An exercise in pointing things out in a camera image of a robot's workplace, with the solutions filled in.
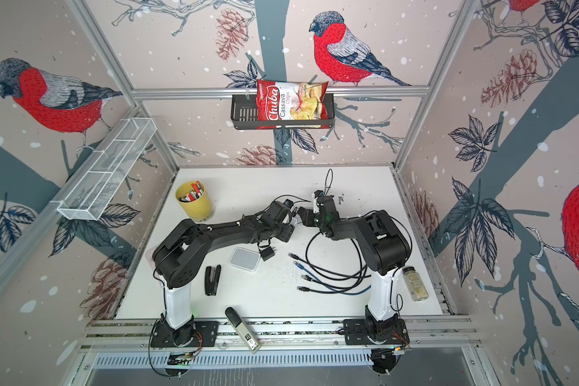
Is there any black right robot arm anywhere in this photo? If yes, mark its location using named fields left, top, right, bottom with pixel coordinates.
left=297, top=191, right=413, bottom=343

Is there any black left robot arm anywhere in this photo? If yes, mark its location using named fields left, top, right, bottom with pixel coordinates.
left=152, top=199, right=295, bottom=339

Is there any black stapler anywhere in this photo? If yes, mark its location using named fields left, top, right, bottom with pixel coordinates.
left=204, top=265, right=222, bottom=296

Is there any yellow cup with pens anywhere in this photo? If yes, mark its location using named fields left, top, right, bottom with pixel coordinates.
left=175, top=181, right=213, bottom=222

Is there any glass spice jar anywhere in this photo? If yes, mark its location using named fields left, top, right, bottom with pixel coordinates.
left=402, top=266, right=429, bottom=302

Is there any red cassava chips bag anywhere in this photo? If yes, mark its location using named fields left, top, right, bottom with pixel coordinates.
left=257, top=80, right=328, bottom=120

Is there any black grey remote device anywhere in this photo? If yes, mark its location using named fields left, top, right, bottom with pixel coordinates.
left=225, top=307, right=262, bottom=354

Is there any white network switch near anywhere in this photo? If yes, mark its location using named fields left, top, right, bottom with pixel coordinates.
left=229, top=248, right=261, bottom=272

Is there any black ethernet cable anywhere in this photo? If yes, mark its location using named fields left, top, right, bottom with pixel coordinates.
left=287, top=231, right=372, bottom=294

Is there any blue ethernet cable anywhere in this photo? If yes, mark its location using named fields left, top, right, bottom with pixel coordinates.
left=293, top=261, right=372, bottom=296

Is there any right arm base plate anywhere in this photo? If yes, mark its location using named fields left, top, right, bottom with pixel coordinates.
left=336, top=315, right=410, bottom=347

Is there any black wall basket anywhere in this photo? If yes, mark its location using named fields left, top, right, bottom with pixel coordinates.
left=230, top=93, right=335, bottom=130

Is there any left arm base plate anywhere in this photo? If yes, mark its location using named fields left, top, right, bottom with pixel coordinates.
left=150, top=318, right=220, bottom=348

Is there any white wire mesh shelf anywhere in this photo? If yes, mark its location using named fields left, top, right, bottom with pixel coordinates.
left=57, top=117, right=157, bottom=220

